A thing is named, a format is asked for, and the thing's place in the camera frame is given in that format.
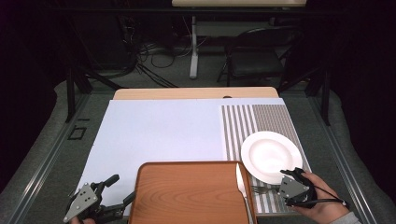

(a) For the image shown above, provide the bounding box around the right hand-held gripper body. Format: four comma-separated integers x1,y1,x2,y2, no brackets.
277,169,318,209

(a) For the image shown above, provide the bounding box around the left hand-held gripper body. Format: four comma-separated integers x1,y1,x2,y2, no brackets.
63,181,126,224

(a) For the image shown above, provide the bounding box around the white round plate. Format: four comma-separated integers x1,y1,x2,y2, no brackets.
240,130,304,186

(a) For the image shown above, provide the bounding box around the silver table knife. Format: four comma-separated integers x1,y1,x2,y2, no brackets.
234,162,255,224

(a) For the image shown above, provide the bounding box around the brown wooden tray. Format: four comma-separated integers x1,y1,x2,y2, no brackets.
128,161,258,224

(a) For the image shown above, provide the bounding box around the person's left hand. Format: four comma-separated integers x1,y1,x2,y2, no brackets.
69,216,96,224

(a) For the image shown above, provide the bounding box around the person's right hand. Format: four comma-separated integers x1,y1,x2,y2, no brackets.
290,170,352,224

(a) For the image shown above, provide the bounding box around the grey striped placemat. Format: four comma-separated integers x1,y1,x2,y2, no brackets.
220,104,314,217

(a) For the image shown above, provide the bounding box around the white table board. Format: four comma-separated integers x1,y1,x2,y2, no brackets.
74,97,314,217

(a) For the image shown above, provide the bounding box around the black metal stand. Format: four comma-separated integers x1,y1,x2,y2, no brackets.
64,12,125,123
276,66,332,127

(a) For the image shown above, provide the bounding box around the black folding chair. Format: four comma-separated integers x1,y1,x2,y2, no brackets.
217,27,304,88

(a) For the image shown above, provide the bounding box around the light wooden table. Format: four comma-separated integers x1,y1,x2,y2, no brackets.
112,86,280,101

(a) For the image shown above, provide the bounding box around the white desk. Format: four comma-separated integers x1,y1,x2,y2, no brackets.
171,0,308,80

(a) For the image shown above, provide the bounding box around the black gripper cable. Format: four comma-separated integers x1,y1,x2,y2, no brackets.
312,184,350,209

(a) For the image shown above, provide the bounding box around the metal floor rail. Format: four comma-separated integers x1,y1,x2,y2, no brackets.
6,92,92,224
307,92,379,224

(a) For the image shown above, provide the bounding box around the bundle of floor cables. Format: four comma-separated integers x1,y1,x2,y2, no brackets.
118,15,213,89

